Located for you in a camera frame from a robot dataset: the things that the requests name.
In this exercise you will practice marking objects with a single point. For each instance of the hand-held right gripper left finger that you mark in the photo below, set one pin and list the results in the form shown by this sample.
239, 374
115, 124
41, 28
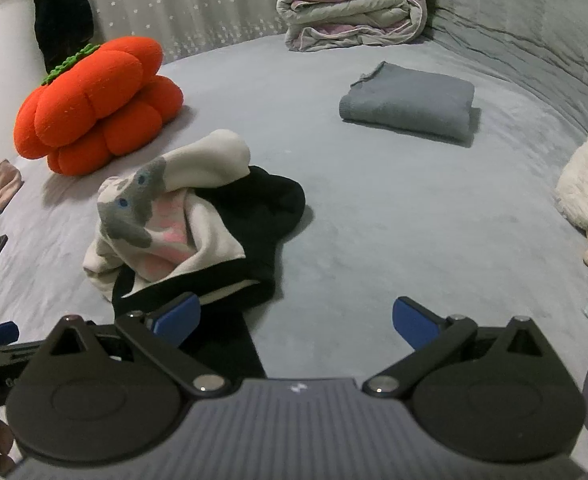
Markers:
176, 317

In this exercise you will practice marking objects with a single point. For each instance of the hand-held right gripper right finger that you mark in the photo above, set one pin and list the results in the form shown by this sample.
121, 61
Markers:
416, 322

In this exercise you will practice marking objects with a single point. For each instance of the black and cream printed shirt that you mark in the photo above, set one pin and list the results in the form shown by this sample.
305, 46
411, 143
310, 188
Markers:
254, 210

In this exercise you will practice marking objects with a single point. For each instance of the grey bed sheet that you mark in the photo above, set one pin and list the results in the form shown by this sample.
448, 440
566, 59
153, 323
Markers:
399, 210

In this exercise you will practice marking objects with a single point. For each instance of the folded grey sweater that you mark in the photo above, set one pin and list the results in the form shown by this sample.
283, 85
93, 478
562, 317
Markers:
409, 105

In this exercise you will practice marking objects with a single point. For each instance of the orange pumpkin plush pillow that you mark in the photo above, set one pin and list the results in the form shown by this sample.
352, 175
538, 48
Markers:
99, 110

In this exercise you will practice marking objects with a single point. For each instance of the star-patterned sheer curtain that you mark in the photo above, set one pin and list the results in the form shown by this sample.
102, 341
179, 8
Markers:
189, 5

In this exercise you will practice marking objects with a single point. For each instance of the folded grey and pink quilt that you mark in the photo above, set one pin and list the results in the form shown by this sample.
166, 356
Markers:
354, 10

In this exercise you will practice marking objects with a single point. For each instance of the grey wrinkled blanket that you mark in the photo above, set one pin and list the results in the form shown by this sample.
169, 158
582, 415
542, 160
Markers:
524, 20

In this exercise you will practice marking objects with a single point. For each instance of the black hanging garment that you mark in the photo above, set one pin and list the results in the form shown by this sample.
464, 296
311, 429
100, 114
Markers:
64, 15

